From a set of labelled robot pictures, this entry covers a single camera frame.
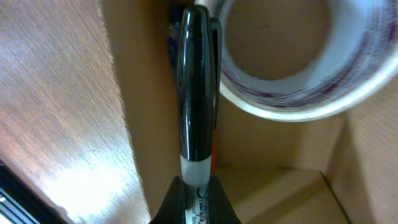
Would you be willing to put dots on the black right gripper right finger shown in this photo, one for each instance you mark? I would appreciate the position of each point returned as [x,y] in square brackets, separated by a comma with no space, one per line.
[221,210]

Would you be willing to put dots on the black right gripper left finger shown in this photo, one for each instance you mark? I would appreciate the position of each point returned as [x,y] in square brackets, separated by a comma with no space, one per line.
[172,208]

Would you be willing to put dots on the orange utility knife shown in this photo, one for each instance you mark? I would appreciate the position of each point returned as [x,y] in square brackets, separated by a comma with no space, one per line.
[214,153]

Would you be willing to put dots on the brown cardboard box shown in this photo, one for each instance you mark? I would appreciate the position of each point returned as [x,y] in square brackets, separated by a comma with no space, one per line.
[341,169]

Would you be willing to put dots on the black and white marker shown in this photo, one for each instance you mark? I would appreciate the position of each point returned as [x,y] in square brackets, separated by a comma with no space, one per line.
[198,87]

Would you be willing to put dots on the blue pen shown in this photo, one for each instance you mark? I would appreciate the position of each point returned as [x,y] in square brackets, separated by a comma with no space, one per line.
[174,38]

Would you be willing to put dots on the cream masking tape roll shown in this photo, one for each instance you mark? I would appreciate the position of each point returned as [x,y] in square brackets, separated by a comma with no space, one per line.
[295,61]

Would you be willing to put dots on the black device at table edge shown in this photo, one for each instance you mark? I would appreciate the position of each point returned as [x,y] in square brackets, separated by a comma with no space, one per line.
[19,204]

